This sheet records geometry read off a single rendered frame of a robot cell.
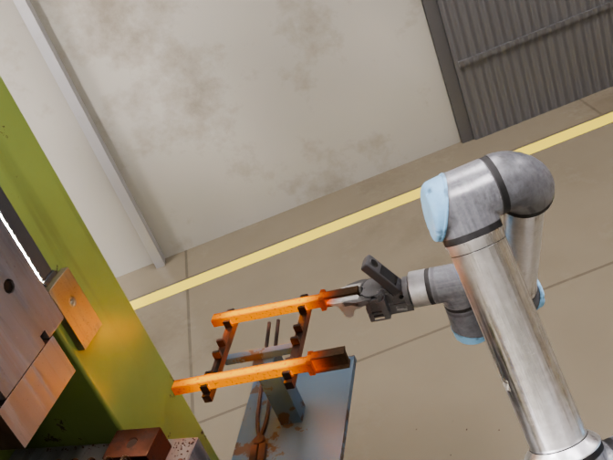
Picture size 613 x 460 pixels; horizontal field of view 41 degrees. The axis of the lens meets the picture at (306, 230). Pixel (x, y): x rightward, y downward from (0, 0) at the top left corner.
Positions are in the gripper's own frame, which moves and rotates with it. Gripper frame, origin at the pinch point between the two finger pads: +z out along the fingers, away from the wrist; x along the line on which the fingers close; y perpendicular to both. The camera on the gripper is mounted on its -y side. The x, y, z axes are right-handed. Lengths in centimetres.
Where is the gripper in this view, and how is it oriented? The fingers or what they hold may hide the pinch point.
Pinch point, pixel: (331, 297)
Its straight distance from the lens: 206.7
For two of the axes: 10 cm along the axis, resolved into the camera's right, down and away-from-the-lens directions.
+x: 1.5, -5.5, 8.2
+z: -9.3, 2.0, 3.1
